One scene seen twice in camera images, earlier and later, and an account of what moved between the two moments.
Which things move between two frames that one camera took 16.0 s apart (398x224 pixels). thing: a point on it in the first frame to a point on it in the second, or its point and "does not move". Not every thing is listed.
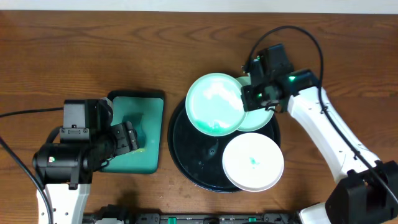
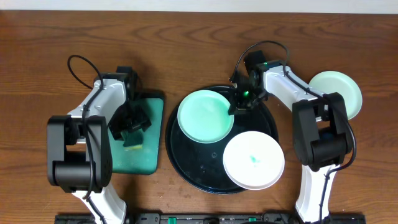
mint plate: (214, 104) to (334, 81)
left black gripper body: (125, 139) to (131, 125)
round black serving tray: (198, 158) does not move
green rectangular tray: (145, 110) does not move
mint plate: (255, 119) to (203, 116)
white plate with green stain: (253, 162) does not move
